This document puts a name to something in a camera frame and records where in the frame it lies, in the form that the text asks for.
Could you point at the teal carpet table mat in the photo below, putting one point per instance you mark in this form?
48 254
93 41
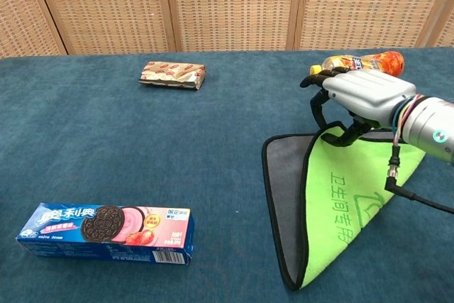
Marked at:
177 147

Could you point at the grey green cleaning cloth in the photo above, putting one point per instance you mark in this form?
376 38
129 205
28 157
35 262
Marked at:
340 203

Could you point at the orange label yellow-cap bottle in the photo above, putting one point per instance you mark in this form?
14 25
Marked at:
383 61

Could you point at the woven bamboo folding screen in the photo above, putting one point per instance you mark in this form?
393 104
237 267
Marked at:
230 5

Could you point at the beige red-logo snack packet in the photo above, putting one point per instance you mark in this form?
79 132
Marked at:
172 74

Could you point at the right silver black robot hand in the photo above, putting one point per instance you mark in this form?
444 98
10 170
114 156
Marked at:
369 93

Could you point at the blue Oreo cookie box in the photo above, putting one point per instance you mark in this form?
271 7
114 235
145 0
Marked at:
106 232

